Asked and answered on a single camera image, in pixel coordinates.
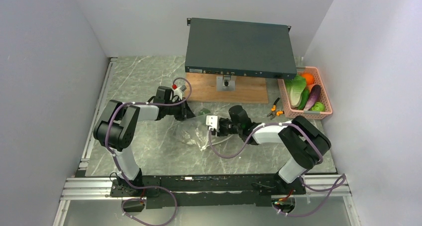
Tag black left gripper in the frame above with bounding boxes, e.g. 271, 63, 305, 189
165, 98, 198, 121

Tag dark green fake avocado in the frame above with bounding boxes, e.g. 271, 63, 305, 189
198, 108, 211, 116

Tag polka dot zip top bag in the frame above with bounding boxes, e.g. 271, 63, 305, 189
175, 113, 211, 151

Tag green fake leafy vegetable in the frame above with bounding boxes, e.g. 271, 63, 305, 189
284, 75, 307, 108

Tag green fake lime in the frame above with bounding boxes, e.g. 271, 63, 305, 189
311, 102, 325, 112

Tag orange fake fruit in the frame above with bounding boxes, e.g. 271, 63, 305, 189
301, 73, 315, 85

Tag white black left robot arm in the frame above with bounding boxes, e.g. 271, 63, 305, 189
93, 85, 195, 196

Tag green fake cucumber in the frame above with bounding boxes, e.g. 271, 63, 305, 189
297, 89, 310, 110

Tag purple fake eggplant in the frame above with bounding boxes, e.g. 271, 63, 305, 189
303, 85, 321, 111

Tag wooden board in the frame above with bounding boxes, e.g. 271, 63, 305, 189
187, 73, 269, 104

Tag pink plastic basket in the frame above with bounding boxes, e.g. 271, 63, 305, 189
278, 66, 332, 120

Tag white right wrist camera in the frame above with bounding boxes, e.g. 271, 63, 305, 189
206, 115, 220, 132

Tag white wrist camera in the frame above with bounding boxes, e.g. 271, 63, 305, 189
172, 84, 187, 102
206, 115, 220, 132

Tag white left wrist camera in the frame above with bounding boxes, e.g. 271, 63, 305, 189
172, 84, 187, 102

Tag orange handled pliers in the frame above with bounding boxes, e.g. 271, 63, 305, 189
267, 97, 284, 119

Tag grey metal bracket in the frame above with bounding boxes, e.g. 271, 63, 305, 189
216, 75, 236, 92

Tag dark network switch box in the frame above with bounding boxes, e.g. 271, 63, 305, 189
185, 18, 297, 79

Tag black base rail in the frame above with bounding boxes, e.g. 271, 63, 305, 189
109, 173, 306, 209

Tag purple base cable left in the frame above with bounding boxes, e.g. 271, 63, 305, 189
121, 184, 181, 226

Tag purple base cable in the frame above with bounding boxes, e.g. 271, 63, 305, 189
273, 173, 348, 218
121, 184, 181, 226

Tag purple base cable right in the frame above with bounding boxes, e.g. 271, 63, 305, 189
273, 173, 348, 218

